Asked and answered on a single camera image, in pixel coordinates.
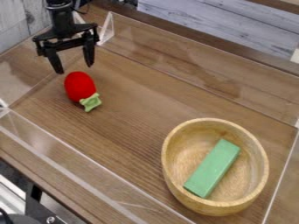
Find clear acrylic corner bracket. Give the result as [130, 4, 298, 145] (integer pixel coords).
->
[98, 12, 115, 46]

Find clear acrylic tray walls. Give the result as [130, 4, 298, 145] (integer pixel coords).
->
[0, 13, 299, 224]

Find wooden bowl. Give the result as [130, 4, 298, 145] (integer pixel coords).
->
[162, 118, 270, 216]

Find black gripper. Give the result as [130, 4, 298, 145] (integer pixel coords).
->
[32, 0, 99, 74]

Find red plush strawberry toy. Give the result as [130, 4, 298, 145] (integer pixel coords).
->
[64, 71, 102, 112]

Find black cable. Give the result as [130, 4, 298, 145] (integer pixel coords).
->
[0, 207, 15, 224]

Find green rectangular block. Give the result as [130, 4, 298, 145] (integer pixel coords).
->
[183, 139, 240, 199]

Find black metal table bracket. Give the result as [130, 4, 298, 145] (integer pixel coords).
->
[24, 184, 67, 224]

